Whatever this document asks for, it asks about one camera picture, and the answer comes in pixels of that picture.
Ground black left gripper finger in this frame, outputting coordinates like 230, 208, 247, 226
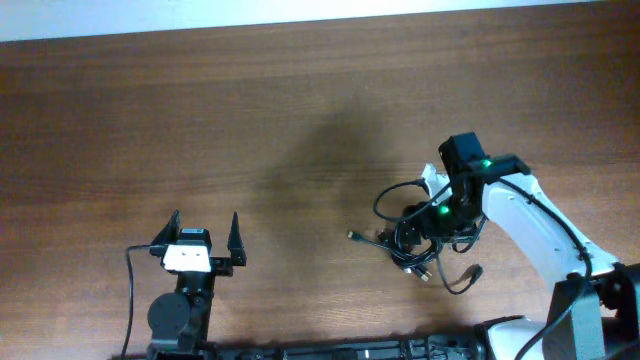
151, 210, 181, 246
227, 212, 246, 266

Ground black left camera cable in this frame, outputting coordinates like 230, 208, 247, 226
119, 244, 153, 360

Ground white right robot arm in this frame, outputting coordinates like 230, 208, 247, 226
401, 132, 639, 359

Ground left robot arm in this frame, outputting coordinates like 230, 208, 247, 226
146, 211, 247, 359

